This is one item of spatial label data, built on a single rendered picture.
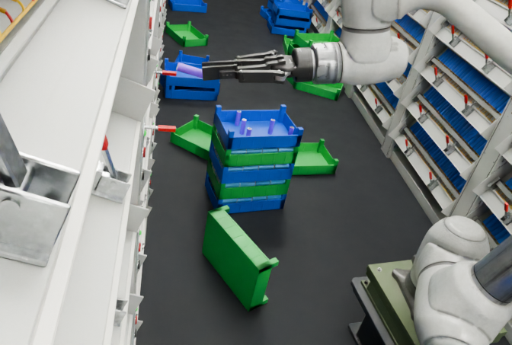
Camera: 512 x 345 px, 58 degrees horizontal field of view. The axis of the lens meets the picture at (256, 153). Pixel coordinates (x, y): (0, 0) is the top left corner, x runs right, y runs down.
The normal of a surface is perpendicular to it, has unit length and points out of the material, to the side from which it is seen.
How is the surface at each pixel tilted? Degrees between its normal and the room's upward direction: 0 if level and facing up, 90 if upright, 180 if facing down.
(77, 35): 20
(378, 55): 77
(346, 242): 0
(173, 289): 0
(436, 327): 64
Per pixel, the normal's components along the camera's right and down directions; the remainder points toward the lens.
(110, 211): 0.49, -0.76
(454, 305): -0.63, -0.22
